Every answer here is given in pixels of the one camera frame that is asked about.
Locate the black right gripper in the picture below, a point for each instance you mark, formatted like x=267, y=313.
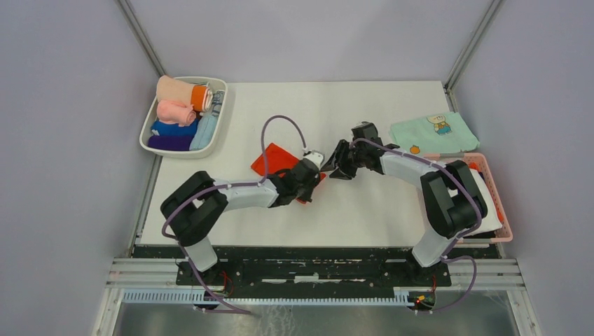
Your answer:
x=343, y=171

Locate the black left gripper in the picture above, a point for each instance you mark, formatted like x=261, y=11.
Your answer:
x=307, y=195

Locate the pink panda towel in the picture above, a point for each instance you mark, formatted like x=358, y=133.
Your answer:
x=175, y=113

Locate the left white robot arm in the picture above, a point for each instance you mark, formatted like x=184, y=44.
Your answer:
x=192, y=210

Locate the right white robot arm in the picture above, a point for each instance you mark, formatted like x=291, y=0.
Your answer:
x=453, y=202

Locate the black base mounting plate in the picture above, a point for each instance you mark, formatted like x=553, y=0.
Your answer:
x=317, y=273

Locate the light blue rolled towel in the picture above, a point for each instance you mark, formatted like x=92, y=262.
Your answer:
x=207, y=123

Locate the green cartoon bear cloth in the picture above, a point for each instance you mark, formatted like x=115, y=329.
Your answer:
x=444, y=133

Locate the white plastic tray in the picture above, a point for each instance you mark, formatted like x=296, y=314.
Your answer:
x=145, y=134

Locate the peach orange rolled towel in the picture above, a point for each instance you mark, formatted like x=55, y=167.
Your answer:
x=197, y=95

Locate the purple rolled towel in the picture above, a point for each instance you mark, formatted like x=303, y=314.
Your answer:
x=170, y=143

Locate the white folded towel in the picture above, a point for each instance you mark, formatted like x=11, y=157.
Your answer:
x=490, y=222

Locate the pink perforated plastic basket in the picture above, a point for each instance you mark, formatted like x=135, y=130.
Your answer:
x=501, y=235

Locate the front aluminium rail frame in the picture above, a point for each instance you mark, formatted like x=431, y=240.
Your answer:
x=142, y=297

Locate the aluminium corner frame post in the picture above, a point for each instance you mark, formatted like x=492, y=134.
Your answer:
x=469, y=49

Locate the left aluminium frame post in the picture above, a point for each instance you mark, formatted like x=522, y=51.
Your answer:
x=130, y=16

